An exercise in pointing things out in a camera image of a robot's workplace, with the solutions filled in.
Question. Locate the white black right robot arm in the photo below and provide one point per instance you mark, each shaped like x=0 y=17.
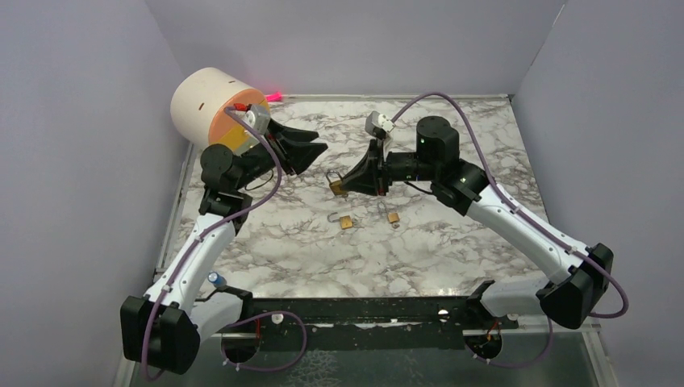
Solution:
x=573 y=279

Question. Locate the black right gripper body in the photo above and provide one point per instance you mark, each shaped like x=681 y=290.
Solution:
x=382 y=160

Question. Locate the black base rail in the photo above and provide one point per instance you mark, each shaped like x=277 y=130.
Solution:
x=350 y=324

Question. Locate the small brass padlock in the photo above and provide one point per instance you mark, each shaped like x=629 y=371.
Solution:
x=392 y=217

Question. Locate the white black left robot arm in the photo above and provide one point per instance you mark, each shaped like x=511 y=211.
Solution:
x=165 y=327

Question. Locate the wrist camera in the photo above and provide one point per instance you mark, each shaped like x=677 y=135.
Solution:
x=256 y=116
x=379 y=125

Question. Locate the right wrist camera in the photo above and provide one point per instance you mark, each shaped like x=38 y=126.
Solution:
x=379 y=125

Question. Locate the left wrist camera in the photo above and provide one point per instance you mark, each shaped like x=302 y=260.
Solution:
x=256 y=116

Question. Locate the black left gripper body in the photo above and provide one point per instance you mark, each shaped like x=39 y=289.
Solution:
x=258 y=160

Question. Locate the pink marker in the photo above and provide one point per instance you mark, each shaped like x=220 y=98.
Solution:
x=276 y=97

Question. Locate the brass padlock with key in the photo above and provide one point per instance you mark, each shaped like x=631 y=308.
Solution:
x=334 y=179

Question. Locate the round cream drawer box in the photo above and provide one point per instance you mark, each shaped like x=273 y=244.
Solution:
x=197 y=109

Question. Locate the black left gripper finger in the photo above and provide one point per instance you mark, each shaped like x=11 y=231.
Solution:
x=295 y=134
x=299 y=156

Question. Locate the open brass padlock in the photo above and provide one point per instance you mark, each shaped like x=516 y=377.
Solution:
x=344 y=221

